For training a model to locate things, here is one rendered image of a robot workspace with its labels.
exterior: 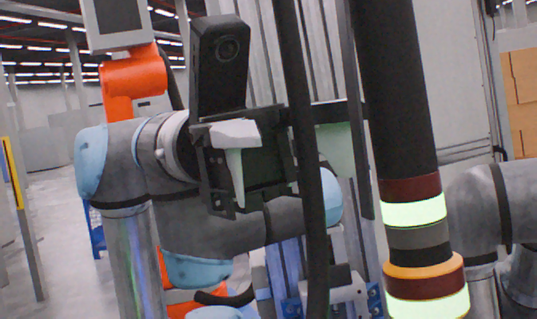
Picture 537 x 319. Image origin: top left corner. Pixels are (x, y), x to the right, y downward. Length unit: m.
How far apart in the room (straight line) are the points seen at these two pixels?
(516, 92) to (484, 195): 7.78
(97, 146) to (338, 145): 0.59
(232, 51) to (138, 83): 3.91
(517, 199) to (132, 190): 0.59
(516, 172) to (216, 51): 0.51
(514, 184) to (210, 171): 0.48
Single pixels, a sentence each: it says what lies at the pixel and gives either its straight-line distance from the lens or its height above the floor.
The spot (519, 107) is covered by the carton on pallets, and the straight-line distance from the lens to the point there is 8.63.
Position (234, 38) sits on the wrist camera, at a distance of 0.47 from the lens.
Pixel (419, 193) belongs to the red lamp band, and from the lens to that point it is 0.31.
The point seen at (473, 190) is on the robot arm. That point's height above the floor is 1.50.
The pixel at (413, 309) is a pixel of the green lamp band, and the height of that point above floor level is 1.56.
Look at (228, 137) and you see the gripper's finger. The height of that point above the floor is 1.66.
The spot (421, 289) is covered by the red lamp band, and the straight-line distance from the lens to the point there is 0.32.
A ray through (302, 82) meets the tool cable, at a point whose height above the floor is 1.69.
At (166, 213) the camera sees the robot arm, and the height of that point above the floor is 1.58.
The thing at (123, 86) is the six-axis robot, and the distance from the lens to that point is 4.36.
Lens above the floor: 1.69
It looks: 5 degrees down
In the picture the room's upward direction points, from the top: 10 degrees counter-clockwise
